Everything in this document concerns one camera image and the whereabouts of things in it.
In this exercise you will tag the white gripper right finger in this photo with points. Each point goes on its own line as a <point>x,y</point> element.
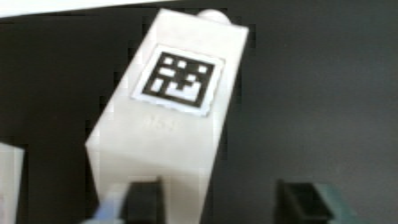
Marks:
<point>310,204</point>

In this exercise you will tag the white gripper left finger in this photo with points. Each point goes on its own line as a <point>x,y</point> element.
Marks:
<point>132,204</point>

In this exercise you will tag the white stool leg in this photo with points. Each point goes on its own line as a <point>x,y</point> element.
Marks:
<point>11,167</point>
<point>155,137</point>

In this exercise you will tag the white fiducial marker sheet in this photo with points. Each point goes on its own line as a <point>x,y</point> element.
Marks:
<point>26,7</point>

